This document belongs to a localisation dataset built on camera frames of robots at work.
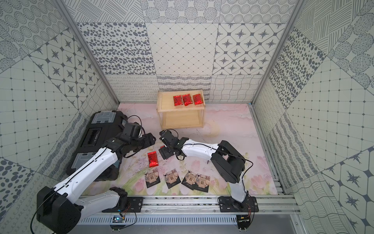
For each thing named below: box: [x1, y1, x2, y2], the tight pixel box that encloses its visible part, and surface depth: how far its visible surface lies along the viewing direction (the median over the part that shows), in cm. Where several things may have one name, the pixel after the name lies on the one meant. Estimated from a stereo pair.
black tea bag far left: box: [144, 167, 161, 189], surface depth 85 cm
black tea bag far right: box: [193, 173, 211, 193], surface depth 83 cm
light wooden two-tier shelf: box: [155, 89, 206, 131], surface depth 97 cm
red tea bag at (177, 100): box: [172, 95, 184, 107], surface depth 92 cm
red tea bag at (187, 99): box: [181, 93, 193, 107], surface depth 93 cm
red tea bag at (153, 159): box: [147, 151, 159, 168], surface depth 91 cm
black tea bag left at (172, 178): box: [163, 168, 182, 190], surface depth 85 cm
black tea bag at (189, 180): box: [181, 170, 198, 191], surface depth 83 cm
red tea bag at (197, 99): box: [192, 93, 204, 106], surface depth 92 cm
